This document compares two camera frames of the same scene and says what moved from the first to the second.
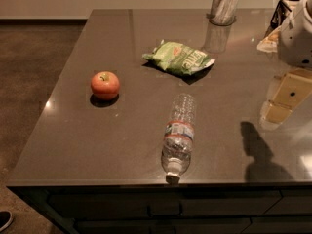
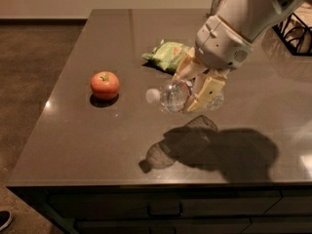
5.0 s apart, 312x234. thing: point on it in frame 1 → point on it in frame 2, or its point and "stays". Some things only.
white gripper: x=296 y=41 → x=220 y=46
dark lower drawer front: x=166 y=227 stays
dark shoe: x=6 y=218 stays
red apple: x=104 y=85 stays
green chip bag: x=178 y=58 stays
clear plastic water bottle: x=178 y=137 → x=175 y=97
